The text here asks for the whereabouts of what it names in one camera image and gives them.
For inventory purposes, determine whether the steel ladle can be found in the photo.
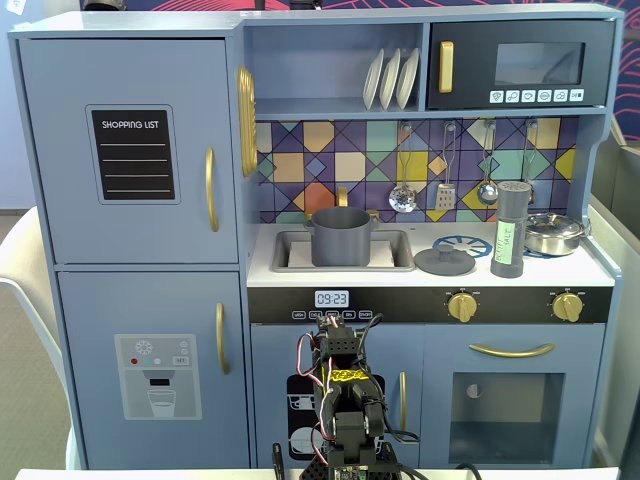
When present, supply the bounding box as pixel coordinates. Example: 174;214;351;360
476;120;500;206

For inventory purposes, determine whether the gray cabinet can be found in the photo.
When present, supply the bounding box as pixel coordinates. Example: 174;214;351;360
589;119;640;471

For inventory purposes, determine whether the digital clock display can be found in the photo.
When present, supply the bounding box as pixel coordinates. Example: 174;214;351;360
313;289;350;309

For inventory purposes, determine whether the gold stove knob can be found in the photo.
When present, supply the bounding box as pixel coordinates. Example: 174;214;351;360
551;292;584;324
446;292;479;324

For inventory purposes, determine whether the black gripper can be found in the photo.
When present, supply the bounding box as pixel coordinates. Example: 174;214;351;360
314;315;358;343

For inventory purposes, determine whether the short gold freezer handle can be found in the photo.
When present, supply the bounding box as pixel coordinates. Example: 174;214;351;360
214;301;232;376

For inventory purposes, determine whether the gray salt shaker green label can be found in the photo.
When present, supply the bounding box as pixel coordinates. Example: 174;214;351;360
489;180;530;279

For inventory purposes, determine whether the red white servo cable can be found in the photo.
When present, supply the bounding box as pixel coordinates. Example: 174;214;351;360
298;333;324;377

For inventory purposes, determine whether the white chair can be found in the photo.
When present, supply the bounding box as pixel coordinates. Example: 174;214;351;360
0;207;84;471

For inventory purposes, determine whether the gray plastic pot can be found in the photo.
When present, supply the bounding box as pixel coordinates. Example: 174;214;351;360
303;206;380;267

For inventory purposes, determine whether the black toy microwave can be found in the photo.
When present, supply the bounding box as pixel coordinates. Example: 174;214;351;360
428;20;615;110

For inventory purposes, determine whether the gold dishwasher handle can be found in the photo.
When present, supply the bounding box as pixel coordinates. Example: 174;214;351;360
398;370;409;435

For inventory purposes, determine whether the gray ice dispenser sticker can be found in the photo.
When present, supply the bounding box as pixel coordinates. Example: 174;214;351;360
113;333;203;421

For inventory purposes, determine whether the blue fridge door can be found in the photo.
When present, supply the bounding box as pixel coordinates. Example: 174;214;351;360
18;38;240;265

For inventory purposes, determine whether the steel slotted skimmer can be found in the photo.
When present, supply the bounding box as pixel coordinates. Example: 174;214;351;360
388;124;418;214

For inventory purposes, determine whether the blue toy kitchen unit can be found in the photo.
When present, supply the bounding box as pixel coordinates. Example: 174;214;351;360
7;3;626;471

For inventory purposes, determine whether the steel pan with lid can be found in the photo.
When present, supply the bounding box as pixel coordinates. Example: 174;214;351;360
522;212;591;257

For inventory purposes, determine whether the blue freezer door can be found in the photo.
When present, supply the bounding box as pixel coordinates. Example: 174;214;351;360
57;271;251;470

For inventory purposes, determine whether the gray pot lid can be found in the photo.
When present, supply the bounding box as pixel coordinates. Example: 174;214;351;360
413;243;477;276

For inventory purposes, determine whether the gray toy sink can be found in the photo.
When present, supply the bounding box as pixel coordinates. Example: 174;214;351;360
270;228;416;274

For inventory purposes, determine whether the blue dishwasher door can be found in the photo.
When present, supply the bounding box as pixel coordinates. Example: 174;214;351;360
249;323;425;469

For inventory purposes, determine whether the gold ribbed oval panel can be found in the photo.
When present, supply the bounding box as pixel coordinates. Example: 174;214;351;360
236;65;259;179

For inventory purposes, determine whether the long black motor cable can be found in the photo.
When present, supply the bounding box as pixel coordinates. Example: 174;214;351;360
372;397;421;445

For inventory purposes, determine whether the robot controller board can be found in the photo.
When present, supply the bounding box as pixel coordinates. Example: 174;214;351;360
329;464;371;480

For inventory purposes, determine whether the black shopping list board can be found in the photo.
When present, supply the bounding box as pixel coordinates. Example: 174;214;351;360
84;103;182;205

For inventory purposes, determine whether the gold microwave handle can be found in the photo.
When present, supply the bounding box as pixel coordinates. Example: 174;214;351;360
438;40;455;95

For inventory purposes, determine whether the blue oven door with window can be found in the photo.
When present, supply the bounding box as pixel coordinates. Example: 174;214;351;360
422;324;606;469

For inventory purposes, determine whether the steel slotted spatula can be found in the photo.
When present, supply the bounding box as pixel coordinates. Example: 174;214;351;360
433;122;457;212

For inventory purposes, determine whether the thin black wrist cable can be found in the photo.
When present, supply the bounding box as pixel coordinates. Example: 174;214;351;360
357;313;385;352

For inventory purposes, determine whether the white toy plate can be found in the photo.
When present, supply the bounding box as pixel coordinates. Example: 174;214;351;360
395;47;420;110
362;48;385;111
378;48;402;111

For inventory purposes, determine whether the gold curved oven handle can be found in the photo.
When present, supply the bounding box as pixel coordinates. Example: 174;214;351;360
468;342;556;359

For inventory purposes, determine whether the long gold fridge handle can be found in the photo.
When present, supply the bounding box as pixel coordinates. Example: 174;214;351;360
204;146;221;233

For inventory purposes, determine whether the steel serving spoon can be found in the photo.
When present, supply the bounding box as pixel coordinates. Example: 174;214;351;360
519;119;540;205

